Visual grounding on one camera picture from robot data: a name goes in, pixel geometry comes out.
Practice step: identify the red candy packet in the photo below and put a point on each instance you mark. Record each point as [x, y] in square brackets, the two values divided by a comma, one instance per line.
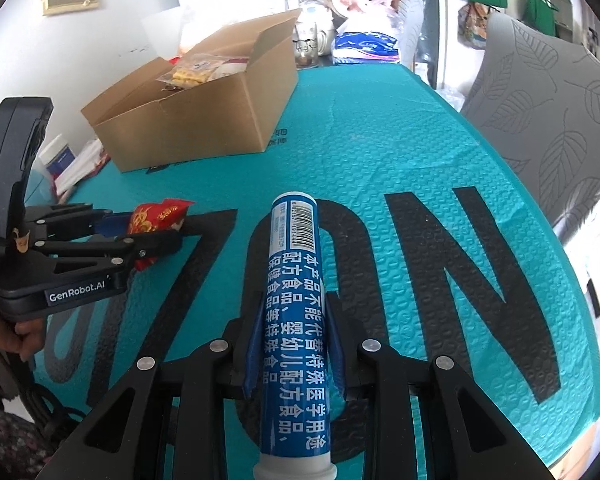
[155, 229]

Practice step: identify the person left hand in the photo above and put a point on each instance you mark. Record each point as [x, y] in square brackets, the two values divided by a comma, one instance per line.
[24, 338]

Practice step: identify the white red plum drink bag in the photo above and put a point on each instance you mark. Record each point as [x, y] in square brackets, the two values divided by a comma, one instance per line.
[231, 67]

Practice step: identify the blue white plastic bag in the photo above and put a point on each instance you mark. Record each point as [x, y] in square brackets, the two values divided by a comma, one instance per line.
[367, 38]

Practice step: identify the white lid blue jar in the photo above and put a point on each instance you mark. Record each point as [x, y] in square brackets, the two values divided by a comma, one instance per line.
[57, 156]

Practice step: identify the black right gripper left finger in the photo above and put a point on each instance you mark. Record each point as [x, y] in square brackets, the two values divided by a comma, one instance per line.
[178, 403]

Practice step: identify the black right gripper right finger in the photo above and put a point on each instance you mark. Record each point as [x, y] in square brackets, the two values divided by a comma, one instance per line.
[465, 435]

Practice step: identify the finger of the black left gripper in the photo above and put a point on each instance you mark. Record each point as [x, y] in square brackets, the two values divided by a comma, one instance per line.
[65, 262]
[73, 221]

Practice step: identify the grey leaf pattern chair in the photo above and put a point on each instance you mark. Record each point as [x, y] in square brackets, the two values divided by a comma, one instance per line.
[536, 100]

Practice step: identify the brown cardboard box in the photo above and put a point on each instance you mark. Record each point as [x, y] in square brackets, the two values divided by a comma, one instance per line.
[143, 122]

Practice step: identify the white folded cloth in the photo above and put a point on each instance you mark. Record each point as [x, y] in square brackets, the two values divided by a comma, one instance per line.
[89, 161]

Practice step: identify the waffle cookie clear packet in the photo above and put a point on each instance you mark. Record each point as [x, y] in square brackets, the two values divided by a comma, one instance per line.
[192, 71]

